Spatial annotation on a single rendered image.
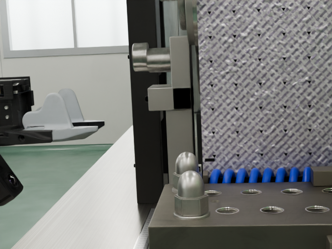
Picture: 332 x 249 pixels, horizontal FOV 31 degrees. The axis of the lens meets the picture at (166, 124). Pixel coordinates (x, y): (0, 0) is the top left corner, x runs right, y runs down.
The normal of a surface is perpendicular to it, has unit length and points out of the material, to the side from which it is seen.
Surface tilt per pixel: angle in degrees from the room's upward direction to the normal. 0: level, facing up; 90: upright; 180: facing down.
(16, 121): 90
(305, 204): 0
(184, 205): 90
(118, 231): 0
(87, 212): 0
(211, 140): 90
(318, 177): 90
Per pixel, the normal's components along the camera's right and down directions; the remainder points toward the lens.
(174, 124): -0.10, 0.15
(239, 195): -0.04, -0.99
